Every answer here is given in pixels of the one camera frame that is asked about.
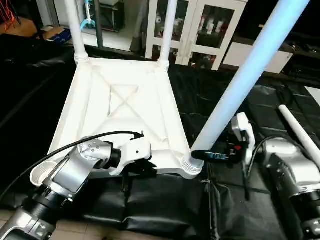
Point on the white plastic table top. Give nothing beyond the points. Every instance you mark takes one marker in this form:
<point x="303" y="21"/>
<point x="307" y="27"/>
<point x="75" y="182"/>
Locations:
<point x="115" y="105"/>

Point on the white plastic table leg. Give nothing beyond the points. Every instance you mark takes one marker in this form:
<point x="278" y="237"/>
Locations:
<point x="245" y="75"/>
<point x="300" y="132"/>
<point x="77" y="27"/>
<point x="167" y="30"/>

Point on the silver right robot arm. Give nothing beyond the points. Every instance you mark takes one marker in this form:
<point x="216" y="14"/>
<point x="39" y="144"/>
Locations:
<point x="295" y="175"/>

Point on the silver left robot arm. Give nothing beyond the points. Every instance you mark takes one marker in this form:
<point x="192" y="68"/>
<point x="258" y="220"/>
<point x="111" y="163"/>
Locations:
<point x="65" y="180"/>

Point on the black work mat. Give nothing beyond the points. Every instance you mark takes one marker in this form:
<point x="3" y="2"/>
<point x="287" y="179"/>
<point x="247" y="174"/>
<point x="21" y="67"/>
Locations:
<point x="165" y="205"/>

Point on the white drawer unit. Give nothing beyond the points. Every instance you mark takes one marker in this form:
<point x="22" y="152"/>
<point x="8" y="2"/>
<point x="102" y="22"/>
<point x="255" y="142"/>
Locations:
<point x="260" y="57"/>

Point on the white flat board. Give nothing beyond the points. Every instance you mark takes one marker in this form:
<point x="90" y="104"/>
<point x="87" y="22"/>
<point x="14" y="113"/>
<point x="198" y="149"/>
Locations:
<point x="315" y="92"/>

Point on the dark low media cabinet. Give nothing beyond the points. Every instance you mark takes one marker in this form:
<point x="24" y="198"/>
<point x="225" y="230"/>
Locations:
<point x="307" y="60"/>

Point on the white glass door cabinet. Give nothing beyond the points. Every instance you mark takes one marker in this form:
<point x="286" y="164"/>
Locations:
<point x="200" y="30"/>

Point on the grey vertical metal pole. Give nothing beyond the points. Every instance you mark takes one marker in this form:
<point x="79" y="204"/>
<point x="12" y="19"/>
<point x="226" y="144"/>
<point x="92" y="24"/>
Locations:
<point x="99" y="22"/>

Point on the brown cardboard box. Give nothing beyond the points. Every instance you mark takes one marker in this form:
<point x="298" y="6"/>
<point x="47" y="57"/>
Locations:
<point x="57" y="34"/>

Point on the light blue plastic object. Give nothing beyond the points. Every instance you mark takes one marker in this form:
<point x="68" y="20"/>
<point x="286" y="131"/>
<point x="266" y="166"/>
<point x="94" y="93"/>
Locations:
<point x="87" y="17"/>

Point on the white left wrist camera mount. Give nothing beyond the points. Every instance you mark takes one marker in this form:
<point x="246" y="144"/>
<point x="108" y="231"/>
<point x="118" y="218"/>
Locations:
<point x="132" y="150"/>

